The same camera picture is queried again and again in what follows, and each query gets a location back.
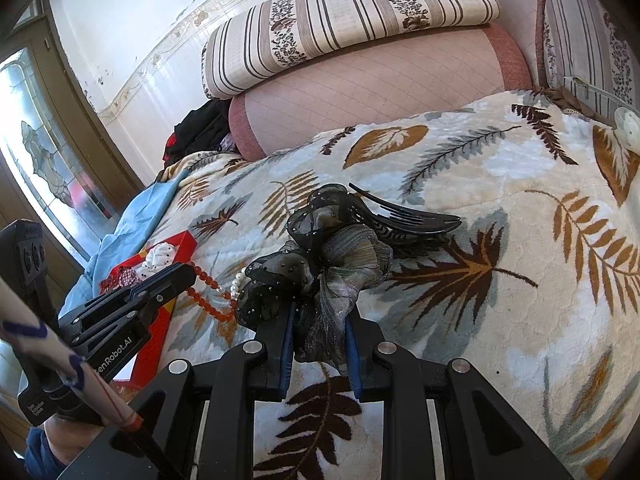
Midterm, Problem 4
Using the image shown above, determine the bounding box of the wooden door with glass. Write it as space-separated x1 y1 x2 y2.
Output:
0 0 147 283

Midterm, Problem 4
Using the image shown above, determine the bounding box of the white flower hair accessory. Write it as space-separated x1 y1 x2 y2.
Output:
137 241 179 279

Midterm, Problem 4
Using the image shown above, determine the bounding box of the person's left forearm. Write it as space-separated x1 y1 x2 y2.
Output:
42 412 108 461

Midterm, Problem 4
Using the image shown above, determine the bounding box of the grey gauze bow hair clip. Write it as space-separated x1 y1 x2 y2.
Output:
237 182 462 363

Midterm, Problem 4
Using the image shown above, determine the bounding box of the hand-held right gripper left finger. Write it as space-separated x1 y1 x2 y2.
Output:
60 302 298 480

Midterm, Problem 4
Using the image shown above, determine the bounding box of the red bead bracelet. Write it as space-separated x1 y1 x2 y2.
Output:
187 262 242 322

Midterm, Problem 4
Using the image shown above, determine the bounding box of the striped floral pillow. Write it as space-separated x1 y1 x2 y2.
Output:
542 0 640 126
201 0 502 101

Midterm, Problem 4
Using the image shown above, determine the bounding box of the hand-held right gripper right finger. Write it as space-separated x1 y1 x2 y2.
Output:
344 309 576 480

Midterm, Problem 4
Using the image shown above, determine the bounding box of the red box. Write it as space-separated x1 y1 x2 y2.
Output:
97 230 198 386

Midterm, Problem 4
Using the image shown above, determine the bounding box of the leaf print plush blanket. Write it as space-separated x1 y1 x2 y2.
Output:
65 89 640 480

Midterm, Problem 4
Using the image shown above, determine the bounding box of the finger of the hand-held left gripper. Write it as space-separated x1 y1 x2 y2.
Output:
59 262 197 328
70 287 168 347

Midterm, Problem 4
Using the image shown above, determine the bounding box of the white rod with blue marks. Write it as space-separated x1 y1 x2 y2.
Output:
0 280 186 480

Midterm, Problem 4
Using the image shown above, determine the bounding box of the light blue cloth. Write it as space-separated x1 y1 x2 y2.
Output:
65 175 193 311

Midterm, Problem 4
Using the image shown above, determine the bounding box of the white pearl bracelet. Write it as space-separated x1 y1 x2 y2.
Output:
229 266 252 307

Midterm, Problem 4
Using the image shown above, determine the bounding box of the black clothes pile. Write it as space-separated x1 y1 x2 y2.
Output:
162 97 242 167

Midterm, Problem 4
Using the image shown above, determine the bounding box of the white flower hair clip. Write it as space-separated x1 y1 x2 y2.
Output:
612 107 640 152

